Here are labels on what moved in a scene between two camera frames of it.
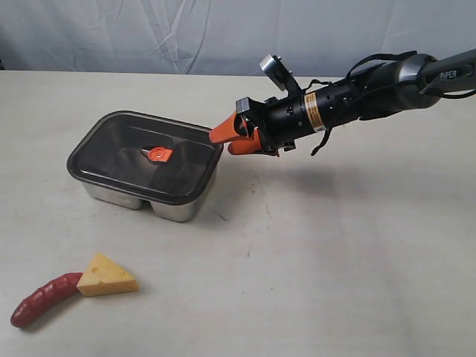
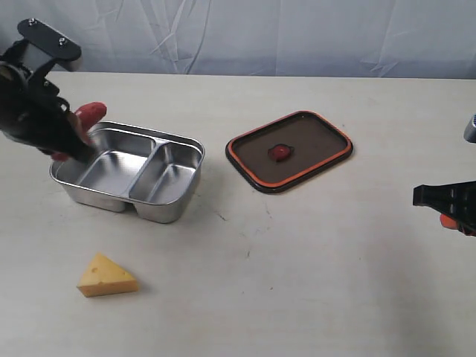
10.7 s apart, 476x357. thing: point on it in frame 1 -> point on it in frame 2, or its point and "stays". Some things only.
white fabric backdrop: (317, 38) stays
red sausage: (44, 297) -> (91, 113)
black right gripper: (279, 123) -> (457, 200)
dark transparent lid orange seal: (146, 156) -> (286, 149)
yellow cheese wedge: (104, 276) stays
